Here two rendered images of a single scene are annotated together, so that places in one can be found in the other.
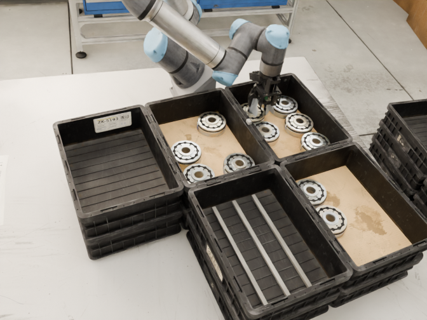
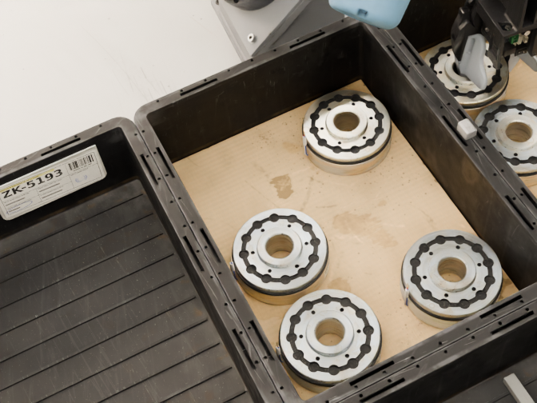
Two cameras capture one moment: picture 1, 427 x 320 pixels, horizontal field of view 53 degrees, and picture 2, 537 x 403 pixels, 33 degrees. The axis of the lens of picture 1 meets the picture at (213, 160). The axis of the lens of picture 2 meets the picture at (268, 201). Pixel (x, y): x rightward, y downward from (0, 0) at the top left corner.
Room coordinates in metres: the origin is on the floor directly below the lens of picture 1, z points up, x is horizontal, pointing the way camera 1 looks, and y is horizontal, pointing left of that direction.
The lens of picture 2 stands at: (0.50, 0.02, 1.70)
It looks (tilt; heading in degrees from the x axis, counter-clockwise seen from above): 57 degrees down; 10
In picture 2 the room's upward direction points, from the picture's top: 9 degrees counter-clockwise
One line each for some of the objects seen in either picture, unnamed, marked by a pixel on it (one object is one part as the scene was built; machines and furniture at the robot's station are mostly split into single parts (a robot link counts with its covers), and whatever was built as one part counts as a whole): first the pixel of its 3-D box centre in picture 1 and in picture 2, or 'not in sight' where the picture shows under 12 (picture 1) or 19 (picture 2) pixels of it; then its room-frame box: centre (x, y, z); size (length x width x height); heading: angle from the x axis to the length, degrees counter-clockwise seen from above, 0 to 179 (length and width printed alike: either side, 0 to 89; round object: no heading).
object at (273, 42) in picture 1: (274, 44); not in sight; (1.22, -0.15, 1.15); 0.09 x 0.08 x 0.11; 61
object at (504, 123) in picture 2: (265, 130); (518, 133); (1.12, -0.17, 0.86); 0.05 x 0.05 x 0.01
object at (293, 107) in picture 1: (284, 104); not in sight; (1.29, -0.24, 0.86); 0.10 x 0.10 x 0.01
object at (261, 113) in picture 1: (251, 112); (464, 71); (1.22, -0.12, 0.86); 0.10 x 0.10 x 0.01
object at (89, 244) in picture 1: (119, 189); not in sight; (0.87, 0.30, 0.76); 0.40 x 0.30 x 0.12; 29
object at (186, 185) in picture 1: (206, 134); (336, 193); (1.01, 0.03, 0.92); 0.40 x 0.30 x 0.02; 29
